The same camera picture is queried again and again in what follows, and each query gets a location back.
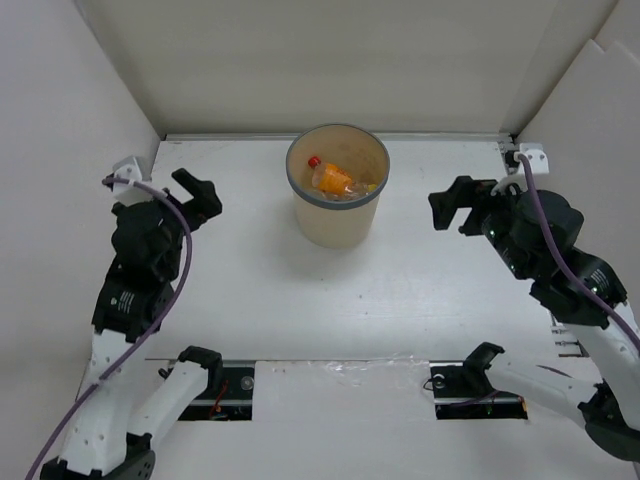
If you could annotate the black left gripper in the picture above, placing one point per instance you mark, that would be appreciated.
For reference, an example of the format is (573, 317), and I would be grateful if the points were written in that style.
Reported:
(205, 204)

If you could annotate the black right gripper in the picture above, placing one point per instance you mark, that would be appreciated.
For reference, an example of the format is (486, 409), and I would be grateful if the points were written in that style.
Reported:
(462, 193)

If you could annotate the orange label bottle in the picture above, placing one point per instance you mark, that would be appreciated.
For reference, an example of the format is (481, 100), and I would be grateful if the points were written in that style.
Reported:
(342, 184)

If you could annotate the small red cap bottle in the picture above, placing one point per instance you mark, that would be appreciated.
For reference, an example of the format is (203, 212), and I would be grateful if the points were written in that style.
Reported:
(320, 176)

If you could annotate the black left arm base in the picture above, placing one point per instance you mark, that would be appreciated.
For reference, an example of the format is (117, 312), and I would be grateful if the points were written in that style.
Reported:
(231, 400)

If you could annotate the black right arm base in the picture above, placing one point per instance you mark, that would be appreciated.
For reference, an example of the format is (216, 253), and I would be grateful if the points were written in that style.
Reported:
(461, 390)

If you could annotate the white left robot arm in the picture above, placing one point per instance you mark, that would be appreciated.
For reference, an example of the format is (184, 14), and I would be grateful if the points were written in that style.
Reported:
(103, 436)

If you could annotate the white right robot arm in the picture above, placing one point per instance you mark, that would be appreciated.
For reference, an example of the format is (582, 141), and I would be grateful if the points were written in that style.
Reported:
(587, 297)

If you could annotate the beige bin with grey rim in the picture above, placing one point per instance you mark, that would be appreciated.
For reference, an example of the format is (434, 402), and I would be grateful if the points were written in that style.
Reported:
(328, 220)

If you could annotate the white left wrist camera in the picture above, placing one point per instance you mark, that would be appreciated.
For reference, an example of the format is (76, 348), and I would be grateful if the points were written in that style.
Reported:
(124, 174)

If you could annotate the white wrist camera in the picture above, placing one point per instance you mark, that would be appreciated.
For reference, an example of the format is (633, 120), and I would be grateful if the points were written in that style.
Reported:
(124, 174)
(536, 157)

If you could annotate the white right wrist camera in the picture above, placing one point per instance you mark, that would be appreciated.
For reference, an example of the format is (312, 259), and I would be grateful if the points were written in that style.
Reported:
(536, 157)

